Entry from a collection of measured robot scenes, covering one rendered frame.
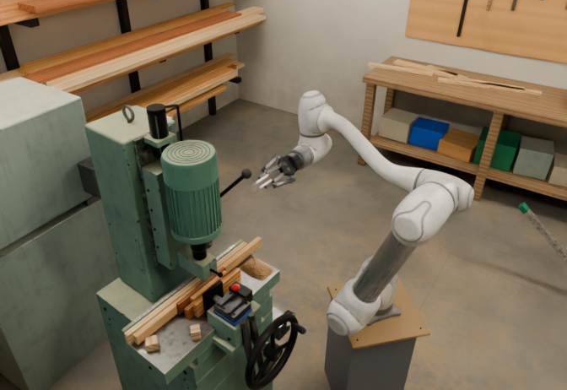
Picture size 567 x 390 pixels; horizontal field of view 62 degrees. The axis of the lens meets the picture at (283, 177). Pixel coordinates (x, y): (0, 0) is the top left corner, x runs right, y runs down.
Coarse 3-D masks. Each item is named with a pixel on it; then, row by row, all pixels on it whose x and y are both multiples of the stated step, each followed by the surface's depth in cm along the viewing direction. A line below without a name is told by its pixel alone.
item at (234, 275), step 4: (236, 268) 183; (232, 272) 181; (236, 272) 181; (228, 276) 179; (232, 276) 179; (236, 276) 182; (224, 280) 177; (228, 280) 178; (232, 280) 180; (236, 280) 183; (240, 280) 185; (224, 284) 177; (228, 284) 179; (224, 288) 178; (228, 288) 180; (224, 292) 179; (200, 300) 169; (196, 304) 167; (200, 304) 168; (196, 308) 168; (200, 308) 169; (196, 312) 169; (200, 312) 170; (196, 316) 170
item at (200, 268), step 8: (184, 248) 176; (184, 256) 173; (208, 256) 173; (184, 264) 175; (192, 264) 171; (200, 264) 169; (208, 264) 170; (216, 264) 174; (192, 272) 173; (200, 272) 170; (208, 272) 172
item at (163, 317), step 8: (256, 240) 201; (248, 248) 196; (256, 248) 201; (240, 256) 193; (248, 256) 198; (224, 264) 188; (232, 264) 190; (192, 288) 177; (184, 296) 173; (160, 312) 167; (168, 312) 167; (176, 312) 171; (152, 320) 164; (160, 320) 165; (168, 320) 169; (144, 328) 161; (152, 328) 163; (136, 336) 158; (144, 336) 161
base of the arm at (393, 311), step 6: (390, 306) 206; (396, 306) 210; (378, 312) 204; (384, 312) 205; (390, 312) 207; (396, 312) 208; (372, 318) 204; (378, 318) 205; (384, 318) 206; (366, 324) 203
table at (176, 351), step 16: (240, 272) 190; (256, 288) 183; (176, 320) 169; (192, 320) 169; (160, 336) 163; (176, 336) 163; (208, 336) 164; (128, 352) 163; (144, 352) 157; (160, 352) 158; (176, 352) 158; (192, 352) 160; (160, 368) 152; (176, 368) 155
